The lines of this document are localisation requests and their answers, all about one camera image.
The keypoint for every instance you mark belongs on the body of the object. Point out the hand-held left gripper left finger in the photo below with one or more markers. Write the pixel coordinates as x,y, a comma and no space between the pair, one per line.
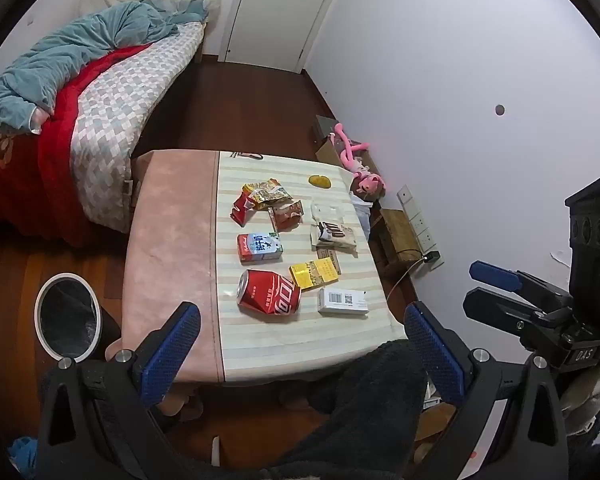
175,345

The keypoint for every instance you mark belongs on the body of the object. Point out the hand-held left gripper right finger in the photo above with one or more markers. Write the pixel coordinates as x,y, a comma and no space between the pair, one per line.
432,352

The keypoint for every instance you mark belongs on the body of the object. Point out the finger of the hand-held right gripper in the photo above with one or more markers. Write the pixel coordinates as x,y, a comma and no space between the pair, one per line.
495,307
495,274

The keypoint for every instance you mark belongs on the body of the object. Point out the white rimmed trash bin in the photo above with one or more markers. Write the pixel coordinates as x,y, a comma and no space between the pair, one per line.
67,317

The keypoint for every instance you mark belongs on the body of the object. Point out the brown snack bag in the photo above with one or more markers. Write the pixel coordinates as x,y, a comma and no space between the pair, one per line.
286,216

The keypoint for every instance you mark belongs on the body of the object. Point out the orange snack bag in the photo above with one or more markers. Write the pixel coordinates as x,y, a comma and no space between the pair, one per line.
267,194

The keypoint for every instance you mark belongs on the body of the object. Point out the black charger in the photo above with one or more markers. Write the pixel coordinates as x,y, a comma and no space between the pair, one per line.
432,256

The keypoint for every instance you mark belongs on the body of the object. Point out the person's leg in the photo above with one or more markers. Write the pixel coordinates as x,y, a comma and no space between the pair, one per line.
370,400

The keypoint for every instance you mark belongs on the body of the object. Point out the white power strip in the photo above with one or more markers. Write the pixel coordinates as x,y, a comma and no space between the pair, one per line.
417,220

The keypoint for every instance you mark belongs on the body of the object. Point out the white box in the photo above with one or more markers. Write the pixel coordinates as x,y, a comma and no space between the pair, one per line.
342,302

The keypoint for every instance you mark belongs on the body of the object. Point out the pink tablecloth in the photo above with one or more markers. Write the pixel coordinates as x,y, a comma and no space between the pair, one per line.
170,240

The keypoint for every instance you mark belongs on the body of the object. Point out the wooden stool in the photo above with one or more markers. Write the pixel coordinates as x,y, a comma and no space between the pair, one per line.
397,232

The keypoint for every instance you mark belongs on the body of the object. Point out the crushed red can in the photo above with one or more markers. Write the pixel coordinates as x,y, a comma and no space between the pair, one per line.
270,294

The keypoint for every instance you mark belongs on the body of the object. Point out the small table with cloth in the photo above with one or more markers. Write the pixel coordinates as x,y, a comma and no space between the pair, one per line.
290,340

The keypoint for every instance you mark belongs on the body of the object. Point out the red blue drink carton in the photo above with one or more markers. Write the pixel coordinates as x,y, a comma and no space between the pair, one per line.
259,247

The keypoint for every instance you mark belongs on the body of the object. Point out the brown card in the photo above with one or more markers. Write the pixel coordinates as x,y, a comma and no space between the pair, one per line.
332,259

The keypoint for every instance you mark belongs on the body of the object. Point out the yellow box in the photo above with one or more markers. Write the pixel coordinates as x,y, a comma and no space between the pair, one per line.
312,274

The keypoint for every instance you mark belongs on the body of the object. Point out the white plastic bag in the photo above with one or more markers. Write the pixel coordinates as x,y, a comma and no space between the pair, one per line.
364,215

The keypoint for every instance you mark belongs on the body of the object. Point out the red snack wrapper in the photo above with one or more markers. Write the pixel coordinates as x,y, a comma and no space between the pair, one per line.
241,210

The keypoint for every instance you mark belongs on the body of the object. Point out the black white snack wrapper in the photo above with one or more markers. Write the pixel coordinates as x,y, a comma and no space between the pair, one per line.
332,235

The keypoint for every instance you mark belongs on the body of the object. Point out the pink plush toy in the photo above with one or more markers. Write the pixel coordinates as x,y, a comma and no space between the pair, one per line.
365,180

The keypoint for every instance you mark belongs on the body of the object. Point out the blue cloth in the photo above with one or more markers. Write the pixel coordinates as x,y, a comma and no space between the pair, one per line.
24,455

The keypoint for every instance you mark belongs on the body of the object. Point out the orange peel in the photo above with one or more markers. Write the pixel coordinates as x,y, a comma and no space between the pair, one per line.
320,181

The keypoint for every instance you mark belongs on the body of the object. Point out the small dark flat object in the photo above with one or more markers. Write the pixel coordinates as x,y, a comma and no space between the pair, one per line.
247,154

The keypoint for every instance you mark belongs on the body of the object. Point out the cardboard box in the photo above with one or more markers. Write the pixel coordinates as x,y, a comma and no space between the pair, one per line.
327,152

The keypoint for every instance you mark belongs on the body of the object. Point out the red blanket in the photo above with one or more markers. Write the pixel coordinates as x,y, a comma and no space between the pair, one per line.
25,180

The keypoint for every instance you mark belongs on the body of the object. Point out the bed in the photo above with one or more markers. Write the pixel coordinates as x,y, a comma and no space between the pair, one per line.
105,110

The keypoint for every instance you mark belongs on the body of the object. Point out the checkered bedsheet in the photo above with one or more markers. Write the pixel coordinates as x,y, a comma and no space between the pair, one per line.
115,105

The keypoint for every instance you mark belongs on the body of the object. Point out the teal blanket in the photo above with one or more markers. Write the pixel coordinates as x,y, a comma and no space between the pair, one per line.
55,55

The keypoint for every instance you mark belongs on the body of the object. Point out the white door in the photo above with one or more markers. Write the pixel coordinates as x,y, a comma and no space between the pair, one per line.
280,10

